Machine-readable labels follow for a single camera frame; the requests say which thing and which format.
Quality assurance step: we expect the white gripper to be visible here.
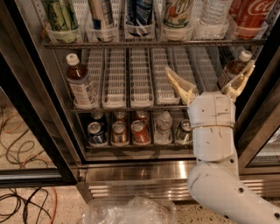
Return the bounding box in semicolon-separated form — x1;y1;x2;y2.
164;59;256;128

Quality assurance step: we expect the clear water bottle top shelf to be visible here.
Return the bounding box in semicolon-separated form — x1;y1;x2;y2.
199;0;232;25

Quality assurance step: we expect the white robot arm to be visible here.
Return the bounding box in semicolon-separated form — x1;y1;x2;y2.
164;59;280;224

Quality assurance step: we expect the right tea bottle white cap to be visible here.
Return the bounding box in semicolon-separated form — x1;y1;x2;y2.
217;50;254;90

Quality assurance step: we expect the tea bottle white cap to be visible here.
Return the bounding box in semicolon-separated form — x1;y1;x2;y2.
66;53;96;109
217;50;254;90

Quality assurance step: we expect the right fridge glass door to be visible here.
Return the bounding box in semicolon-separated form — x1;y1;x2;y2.
234;18;280;172

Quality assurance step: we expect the fridge glass door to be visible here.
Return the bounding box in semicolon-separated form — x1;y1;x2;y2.
234;18;280;172
0;0;80;187

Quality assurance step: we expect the water bottle bottom shelf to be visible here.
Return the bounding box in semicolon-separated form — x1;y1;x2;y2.
154;111;172;145

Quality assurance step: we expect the blue white can top shelf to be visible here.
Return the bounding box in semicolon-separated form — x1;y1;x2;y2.
126;0;153;37

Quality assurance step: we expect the left tea bottle white cap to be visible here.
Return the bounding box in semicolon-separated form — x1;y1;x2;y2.
66;53;96;109

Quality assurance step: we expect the green can top shelf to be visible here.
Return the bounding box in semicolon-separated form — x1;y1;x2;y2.
44;0;79;43

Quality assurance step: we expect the left fridge glass door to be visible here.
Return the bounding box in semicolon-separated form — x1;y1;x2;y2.
0;0;80;187

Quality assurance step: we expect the white tray lane five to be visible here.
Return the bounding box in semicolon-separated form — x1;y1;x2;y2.
172;48;199;88

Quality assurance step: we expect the white tray lane four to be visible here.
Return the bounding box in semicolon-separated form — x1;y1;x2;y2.
150;48;179;105

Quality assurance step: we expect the green silver can bottom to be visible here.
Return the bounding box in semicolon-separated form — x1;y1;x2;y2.
176;119;192;144

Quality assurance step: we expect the white tray lane three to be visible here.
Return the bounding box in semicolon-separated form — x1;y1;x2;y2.
129;48;154;108

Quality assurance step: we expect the red can rear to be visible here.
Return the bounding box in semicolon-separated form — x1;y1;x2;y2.
135;110;150;124

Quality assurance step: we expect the red can front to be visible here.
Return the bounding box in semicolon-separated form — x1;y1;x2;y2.
131;120;150;144

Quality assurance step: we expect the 7up can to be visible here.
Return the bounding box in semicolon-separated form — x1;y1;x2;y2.
163;0;193;29

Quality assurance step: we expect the red coca-cola can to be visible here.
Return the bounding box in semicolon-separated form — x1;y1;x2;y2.
229;0;276;39

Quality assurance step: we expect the brown can rear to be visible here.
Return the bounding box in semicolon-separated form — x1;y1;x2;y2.
114;111;127;123

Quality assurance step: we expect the brown can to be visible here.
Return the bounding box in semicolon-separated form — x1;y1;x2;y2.
114;111;127;123
112;121;128;144

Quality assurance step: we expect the white tray lane two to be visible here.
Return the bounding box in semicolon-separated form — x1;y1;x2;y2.
101;49;126;109

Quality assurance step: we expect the brown can front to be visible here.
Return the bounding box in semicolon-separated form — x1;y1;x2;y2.
112;121;128;144

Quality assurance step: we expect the dark can rear left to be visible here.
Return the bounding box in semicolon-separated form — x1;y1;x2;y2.
91;111;107;125

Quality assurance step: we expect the blue pepsi can front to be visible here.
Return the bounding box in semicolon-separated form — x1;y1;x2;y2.
87;122;107;144

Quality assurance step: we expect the slim blue silver can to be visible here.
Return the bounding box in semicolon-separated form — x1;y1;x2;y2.
87;0;115;42

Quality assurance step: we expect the clear plastic bin with bag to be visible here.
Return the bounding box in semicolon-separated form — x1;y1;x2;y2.
82;196;178;224

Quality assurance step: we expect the middle wire shelf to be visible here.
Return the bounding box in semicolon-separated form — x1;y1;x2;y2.
71;105;188;113

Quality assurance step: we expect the wire shelf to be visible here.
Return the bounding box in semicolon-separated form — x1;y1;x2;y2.
71;105;188;113
43;39;266;49

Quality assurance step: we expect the top wire shelf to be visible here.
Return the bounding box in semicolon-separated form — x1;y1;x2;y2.
43;39;266;49

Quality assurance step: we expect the orange cable on floor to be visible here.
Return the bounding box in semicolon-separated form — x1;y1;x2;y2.
47;186;59;224

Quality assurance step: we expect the black cable on floor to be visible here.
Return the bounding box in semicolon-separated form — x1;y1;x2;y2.
0;186;53;224

